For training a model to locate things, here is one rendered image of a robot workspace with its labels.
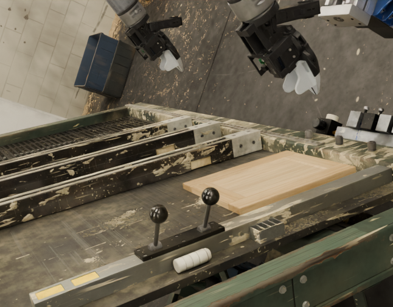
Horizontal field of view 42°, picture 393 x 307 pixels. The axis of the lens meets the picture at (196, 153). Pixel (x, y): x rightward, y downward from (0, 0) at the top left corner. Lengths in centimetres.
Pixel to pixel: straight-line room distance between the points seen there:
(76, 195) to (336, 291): 86
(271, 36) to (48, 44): 564
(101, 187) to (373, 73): 174
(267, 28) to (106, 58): 471
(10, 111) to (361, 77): 326
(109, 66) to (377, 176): 446
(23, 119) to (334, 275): 429
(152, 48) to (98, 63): 403
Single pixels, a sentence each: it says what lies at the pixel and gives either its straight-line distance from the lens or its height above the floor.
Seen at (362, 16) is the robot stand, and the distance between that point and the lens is 168.
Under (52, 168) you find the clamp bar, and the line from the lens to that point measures 184.
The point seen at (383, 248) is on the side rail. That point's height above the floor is 116.
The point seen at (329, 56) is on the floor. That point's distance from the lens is 316.
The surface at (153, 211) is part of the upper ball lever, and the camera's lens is 99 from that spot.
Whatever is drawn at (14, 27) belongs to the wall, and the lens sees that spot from 642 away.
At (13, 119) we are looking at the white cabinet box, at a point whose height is 107.
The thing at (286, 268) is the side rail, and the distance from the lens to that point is 94.
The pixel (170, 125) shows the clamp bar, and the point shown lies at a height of 100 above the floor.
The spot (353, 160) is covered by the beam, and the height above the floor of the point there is 90.
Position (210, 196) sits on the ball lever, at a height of 145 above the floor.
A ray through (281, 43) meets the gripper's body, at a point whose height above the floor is 149.
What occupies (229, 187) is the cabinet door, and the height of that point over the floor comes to 117.
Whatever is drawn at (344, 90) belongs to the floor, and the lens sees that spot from 297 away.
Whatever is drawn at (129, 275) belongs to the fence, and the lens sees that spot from 106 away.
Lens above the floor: 203
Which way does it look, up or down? 31 degrees down
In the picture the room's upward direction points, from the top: 72 degrees counter-clockwise
